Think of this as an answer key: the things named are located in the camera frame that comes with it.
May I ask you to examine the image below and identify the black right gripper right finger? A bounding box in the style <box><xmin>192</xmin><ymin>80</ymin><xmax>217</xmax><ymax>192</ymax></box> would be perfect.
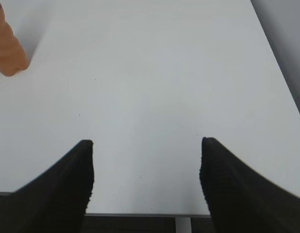
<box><xmin>199</xmin><ymin>137</ymin><xmax>300</xmax><ymax>233</ymax></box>

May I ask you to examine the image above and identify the orange Mirinda soda bottle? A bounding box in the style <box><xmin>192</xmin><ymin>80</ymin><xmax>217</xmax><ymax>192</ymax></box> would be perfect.
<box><xmin>0</xmin><ymin>2</ymin><xmax>29</xmax><ymax>77</ymax></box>

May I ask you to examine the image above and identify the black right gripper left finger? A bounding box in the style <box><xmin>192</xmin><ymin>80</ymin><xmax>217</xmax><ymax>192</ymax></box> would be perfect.
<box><xmin>0</xmin><ymin>140</ymin><xmax>94</xmax><ymax>233</ymax></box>

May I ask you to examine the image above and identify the white table leg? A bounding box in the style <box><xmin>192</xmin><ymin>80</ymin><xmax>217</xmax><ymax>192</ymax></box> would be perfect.
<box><xmin>175</xmin><ymin>217</ymin><xmax>191</xmax><ymax>233</ymax></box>

